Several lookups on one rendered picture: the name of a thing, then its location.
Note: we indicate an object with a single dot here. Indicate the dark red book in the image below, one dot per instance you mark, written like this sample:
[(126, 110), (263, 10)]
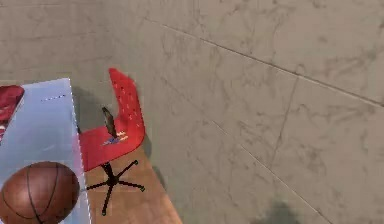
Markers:
[(8, 100)]

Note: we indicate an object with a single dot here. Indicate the pale blue glass table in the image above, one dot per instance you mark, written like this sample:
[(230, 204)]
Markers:
[(43, 130)]

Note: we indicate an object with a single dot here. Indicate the red swivel chair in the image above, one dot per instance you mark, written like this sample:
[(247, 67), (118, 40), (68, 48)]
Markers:
[(128, 113)]

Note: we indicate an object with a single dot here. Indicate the dark brown upright object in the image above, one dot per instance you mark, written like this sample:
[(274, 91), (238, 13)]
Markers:
[(109, 122)]

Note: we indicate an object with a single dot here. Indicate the brown basketball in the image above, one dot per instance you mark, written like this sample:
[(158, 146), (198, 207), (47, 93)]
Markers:
[(38, 193)]

